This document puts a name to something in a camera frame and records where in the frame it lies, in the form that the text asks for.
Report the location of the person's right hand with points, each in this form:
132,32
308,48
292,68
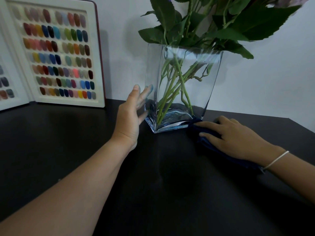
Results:
240,141

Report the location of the person's left hand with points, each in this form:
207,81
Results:
126,120

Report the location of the person's right thumb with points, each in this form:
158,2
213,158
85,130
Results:
209,138

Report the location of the person's right middle finger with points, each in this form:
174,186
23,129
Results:
221,118

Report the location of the person's left thumb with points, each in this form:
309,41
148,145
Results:
143,117

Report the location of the dark blue cleaning cloth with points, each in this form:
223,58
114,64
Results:
209,144

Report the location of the clear square glass vase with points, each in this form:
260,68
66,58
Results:
192,78

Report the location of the person's left forearm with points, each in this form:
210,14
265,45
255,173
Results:
73,191

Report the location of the person's right forearm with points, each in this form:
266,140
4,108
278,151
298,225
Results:
295,172

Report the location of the white nail colour display book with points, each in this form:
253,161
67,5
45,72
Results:
98,71

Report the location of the green leafy flower bouquet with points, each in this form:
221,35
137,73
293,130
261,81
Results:
221,24

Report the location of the grid of coloured nail samples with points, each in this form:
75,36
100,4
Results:
59,54
4,82

